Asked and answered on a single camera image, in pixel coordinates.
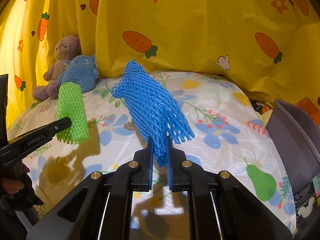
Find green foam fruit net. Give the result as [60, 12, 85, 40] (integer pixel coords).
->
[56, 82, 89, 144]

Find blue foam fruit net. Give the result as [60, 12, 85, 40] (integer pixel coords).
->
[112, 60, 195, 167]

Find grey plastic trash bin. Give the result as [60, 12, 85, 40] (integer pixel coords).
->
[266, 99, 319, 194]

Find person's hand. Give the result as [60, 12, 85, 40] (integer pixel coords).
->
[1, 164, 30, 197]

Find floral plastic bed cover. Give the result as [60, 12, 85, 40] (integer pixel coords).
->
[24, 72, 296, 239]

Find black printed package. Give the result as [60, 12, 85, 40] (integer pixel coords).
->
[294, 180, 318, 238]

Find blue plush monster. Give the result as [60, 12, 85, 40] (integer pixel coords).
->
[58, 54, 99, 94]

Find yellow duck plush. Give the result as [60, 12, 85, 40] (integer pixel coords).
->
[261, 105, 273, 122]

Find purple teddy bear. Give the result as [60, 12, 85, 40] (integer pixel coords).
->
[32, 35, 81, 101]

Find yellow carrot print curtain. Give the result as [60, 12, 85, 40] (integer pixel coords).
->
[1, 0, 319, 125]

